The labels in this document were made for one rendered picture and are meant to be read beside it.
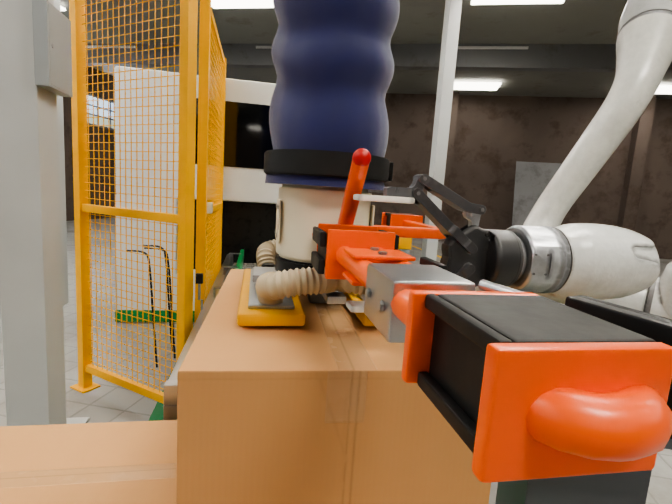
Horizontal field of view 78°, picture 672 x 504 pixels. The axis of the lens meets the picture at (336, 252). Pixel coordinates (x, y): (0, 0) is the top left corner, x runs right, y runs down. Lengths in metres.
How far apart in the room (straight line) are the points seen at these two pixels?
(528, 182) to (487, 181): 1.04
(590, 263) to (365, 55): 0.44
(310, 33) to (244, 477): 0.63
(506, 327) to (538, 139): 12.39
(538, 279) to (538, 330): 0.40
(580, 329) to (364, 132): 0.54
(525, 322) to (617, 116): 0.68
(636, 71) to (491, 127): 11.50
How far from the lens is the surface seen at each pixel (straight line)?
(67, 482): 1.09
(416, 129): 12.20
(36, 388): 2.17
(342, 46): 0.70
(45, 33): 2.00
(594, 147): 0.83
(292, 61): 0.72
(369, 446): 0.57
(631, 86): 0.86
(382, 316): 0.30
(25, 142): 1.99
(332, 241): 0.48
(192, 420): 0.54
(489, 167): 12.24
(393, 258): 0.40
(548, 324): 0.19
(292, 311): 0.63
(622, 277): 0.64
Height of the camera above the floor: 1.15
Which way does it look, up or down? 8 degrees down
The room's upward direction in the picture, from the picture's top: 4 degrees clockwise
